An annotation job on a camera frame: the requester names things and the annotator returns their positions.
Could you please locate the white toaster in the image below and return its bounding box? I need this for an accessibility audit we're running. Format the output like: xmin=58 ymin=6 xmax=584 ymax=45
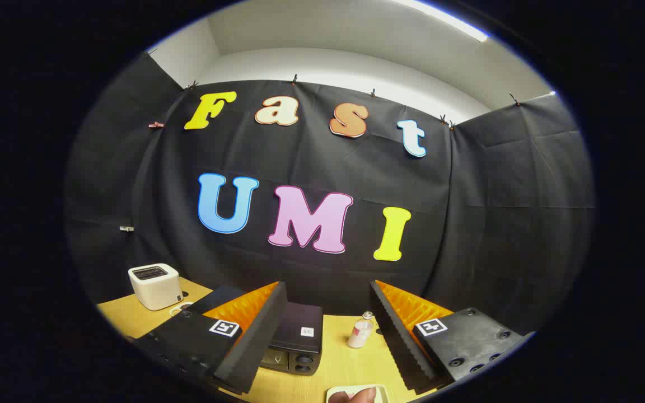
xmin=128 ymin=263 xmax=183 ymax=311

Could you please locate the cream square plate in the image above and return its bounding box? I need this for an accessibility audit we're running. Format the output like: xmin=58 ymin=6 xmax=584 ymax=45
xmin=326 ymin=384 xmax=390 ymax=403

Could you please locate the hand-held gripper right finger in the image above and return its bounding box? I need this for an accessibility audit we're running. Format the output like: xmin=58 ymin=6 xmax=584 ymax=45
xmin=368 ymin=280 xmax=536 ymax=392

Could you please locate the black toaster oven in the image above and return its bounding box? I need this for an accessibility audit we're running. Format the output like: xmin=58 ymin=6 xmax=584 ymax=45
xmin=188 ymin=285 xmax=324 ymax=376

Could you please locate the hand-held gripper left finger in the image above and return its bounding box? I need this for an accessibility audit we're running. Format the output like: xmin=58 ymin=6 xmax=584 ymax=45
xmin=132 ymin=281 xmax=289 ymax=395

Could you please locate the clear bottle with red label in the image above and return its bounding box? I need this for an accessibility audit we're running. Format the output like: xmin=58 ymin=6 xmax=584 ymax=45
xmin=347 ymin=311 xmax=375 ymax=349

